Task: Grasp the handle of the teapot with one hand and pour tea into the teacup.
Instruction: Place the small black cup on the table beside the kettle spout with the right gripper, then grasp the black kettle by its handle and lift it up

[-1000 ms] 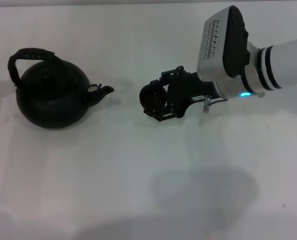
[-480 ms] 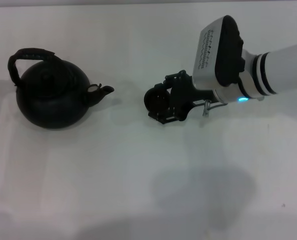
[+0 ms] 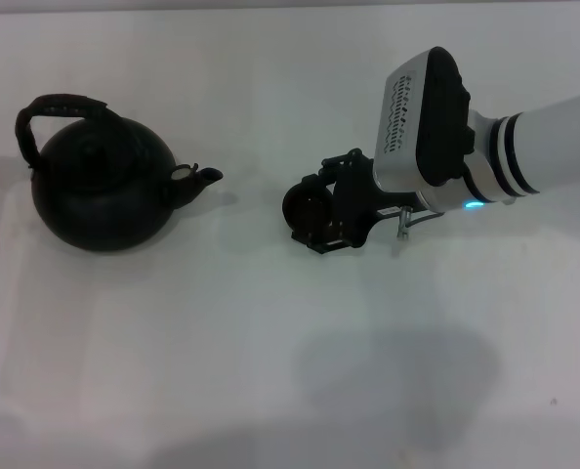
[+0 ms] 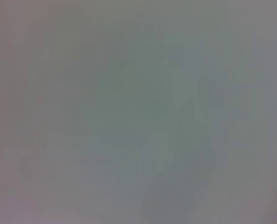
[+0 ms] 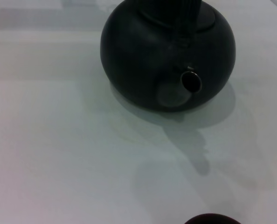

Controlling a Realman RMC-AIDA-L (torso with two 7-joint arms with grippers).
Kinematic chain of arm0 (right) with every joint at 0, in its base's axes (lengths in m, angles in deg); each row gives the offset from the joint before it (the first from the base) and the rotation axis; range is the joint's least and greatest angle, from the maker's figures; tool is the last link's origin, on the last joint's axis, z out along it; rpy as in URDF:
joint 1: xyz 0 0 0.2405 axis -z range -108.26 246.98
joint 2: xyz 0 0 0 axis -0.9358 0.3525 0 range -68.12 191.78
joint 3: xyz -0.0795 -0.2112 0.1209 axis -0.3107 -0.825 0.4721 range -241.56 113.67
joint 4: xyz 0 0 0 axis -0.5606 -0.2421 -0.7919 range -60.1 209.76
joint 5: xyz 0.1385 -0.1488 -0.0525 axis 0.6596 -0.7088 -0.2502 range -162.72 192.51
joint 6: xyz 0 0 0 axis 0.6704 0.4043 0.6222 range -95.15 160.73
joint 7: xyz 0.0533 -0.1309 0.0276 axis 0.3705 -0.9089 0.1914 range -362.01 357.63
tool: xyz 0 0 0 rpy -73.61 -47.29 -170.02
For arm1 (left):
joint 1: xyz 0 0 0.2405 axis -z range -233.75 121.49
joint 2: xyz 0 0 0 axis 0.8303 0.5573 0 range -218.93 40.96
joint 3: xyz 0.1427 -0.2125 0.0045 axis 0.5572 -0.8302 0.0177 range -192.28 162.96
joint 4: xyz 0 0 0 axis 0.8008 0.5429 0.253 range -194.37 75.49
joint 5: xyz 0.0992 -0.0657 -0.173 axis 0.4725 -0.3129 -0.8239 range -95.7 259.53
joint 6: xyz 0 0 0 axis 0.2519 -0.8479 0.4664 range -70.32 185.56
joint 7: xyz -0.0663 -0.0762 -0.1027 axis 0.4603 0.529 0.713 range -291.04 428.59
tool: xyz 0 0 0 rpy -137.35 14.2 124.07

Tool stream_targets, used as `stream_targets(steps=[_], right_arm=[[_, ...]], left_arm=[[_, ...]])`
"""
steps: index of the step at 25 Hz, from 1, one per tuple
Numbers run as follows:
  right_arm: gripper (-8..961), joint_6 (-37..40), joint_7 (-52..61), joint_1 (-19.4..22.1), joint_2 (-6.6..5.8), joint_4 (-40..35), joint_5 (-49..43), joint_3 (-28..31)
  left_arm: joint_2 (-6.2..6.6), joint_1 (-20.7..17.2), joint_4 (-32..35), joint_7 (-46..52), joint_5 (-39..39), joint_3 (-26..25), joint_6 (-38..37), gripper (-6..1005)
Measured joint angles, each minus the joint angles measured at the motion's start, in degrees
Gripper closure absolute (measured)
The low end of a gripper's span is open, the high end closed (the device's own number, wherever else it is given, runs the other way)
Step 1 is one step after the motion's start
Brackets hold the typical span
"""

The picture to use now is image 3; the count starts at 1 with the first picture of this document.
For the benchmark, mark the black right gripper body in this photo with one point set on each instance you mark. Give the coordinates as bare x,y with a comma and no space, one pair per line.
363,200

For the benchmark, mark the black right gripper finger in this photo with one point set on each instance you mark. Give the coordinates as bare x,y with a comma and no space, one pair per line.
324,242
331,171

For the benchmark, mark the small dark teacup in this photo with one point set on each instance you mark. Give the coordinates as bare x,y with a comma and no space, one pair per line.
309,207

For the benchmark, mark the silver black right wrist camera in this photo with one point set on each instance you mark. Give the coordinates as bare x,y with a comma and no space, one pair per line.
417,122

